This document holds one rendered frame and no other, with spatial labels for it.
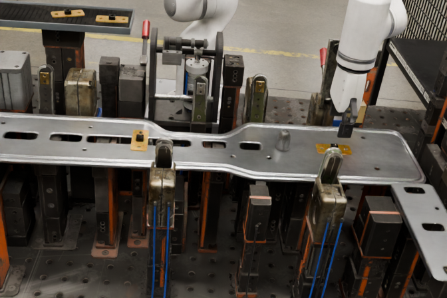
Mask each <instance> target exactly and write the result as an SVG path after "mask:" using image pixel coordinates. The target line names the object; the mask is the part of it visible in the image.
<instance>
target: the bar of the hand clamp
mask: <svg viewBox="0 0 447 298"><path fill-rule="evenodd" d="M339 43H340V39H329V42H328V46H327V54H326V59H325V66H324V71H323V79H322V84H321V91H320V93H321V103H320V106H323V103H324V98H325V91H326V90H330V89H331V85H332V82H333V77H334V75H335V71H336V68H337V60H336V57H337V51H338V48H339Z"/></svg>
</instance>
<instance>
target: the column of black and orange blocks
mask: <svg viewBox="0 0 447 298"><path fill-rule="evenodd" d="M433 89H434V90H435V92H434V91H430V94H429V96H428V97H429V99H430V100H429V103H428V107H427V110H426V113H425V115H424V118H423V121H422V124H421V125H422V129H421V128H420V130H419V132H418V136H417V138H416V142H415V145H414V148H413V151H412V153H413V154H414V156H415V158H416V160H417V162H418V163H419V165H420V161H421V159H422V155H423V153H424V149H425V147H426V144H434V142H435V139H436V136H437V134H438V131H439V128H440V125H441V122H442V119H443V117H444V113H445V111H446V107H447V51H444V55H443V57H442V61H441V63H440V68H439V72H438V76H437V78H436V82H435V84H434V88H433ZM420 167H421V165H420ZM404 189H405V191H406V192H407V193H412V191H413V189H414V188H407V187H405V188H404Z"/></svg>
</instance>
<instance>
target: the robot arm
mask: <svg viewBox="0 0 447 298"><path fill-rule="evenodd" d="M237 4H238V0H164V8H165V11H166V13H167V14H168V16H169V17H170V18H171V19H173V20H175V21H178V22H190V21H193V23H192V24H191V25H189V26H188V27H187V28H186V29H185V30H184V31H183V32H182V33H181V34H180V36H179V37H182V38H183V39H192V38H195V40H196V39H197V40H204V39H207V40H208V42H209V46H208V47H207V50H215V47H216V35H217V31H220V32H222V31H223V30H224V29H225V27H226V26H227V24H228V23H229V21H230V20H231V18H232V17H233V15H234V13H235V11H236V9H237ZM407 22H408V17H407V14H406V9H405V7H404V4H403V2H402V0H349V3H348V6H347V12H346V15H345V21H344V24H343V30H342V33H341V39H340V43H339V48H338V51H337V57H336V60H337V68H336V71H335V75H334V77H333V82H332V85H331V89H330V94H331V98H332V103H331V107H330V111H329V115H330V116H342V122H340V124H339V129H338V132H337V137H338V138H350V137H351V135H352V132H353V127H354V125H355V122H356V120H357V118H358V111H359V109H360V107H361V102H362V99H363V94H364V90H365V83H366V79H367V73H369V72H370V71H371V69H372V68H373V67H374V64H375V61H376V56H377V53H378V49H379V47H380V44H381V43H382V41H383V40H384V39H388V38H391V37H395V36H397V35H399V34H401V33H402V32H403V31H404V30H405V28H406V26H407ZM184 64H185V55H182V64H181V66H178V65H176V89H175V90H173V91H171V92H169V93H168V94H183V87H184ZM347 108H350V109H351V110H346V109H347ZM346 113H349V114H351V115H350V117H348V118H346Z"/></svg>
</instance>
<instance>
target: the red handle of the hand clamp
mask: <svg viewBox="0 0 447 298"><path fill-rule="evenodd" d="M319 51H320V62H321V68H322V78H323V71H324V66H325V59H326V54H327V49H326V48H325V47H323V48H321V49H320V50H319ZM330 101H331V94H330V90H326V91H325V98H324V102H330Z"/></svg>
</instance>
